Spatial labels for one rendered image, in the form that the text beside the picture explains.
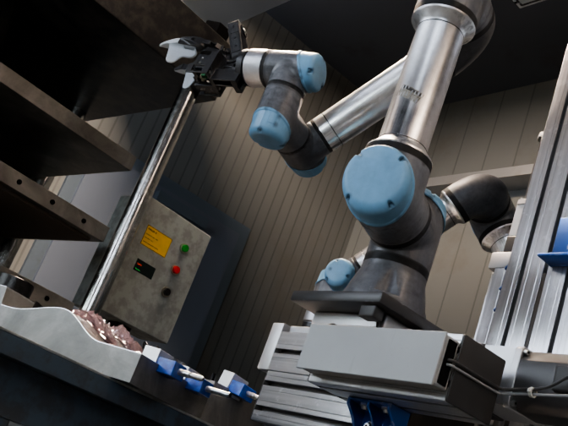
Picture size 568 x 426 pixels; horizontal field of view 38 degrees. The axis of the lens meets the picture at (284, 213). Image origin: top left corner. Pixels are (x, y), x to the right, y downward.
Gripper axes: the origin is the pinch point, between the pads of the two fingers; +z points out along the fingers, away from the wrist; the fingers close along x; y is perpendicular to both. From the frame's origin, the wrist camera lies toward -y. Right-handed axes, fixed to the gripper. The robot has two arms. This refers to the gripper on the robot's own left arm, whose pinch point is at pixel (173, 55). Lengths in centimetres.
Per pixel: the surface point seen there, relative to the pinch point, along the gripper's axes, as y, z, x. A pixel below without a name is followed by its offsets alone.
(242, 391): 51, -21, 46
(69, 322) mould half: 57, 0, 13
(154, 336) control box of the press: 24, 53, 107
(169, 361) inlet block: 57, -21, 19
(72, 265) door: -29, 184, 192
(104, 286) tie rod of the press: 25, 50, 72
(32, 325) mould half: 60, 8, 13
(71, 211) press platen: 11, 62, 57
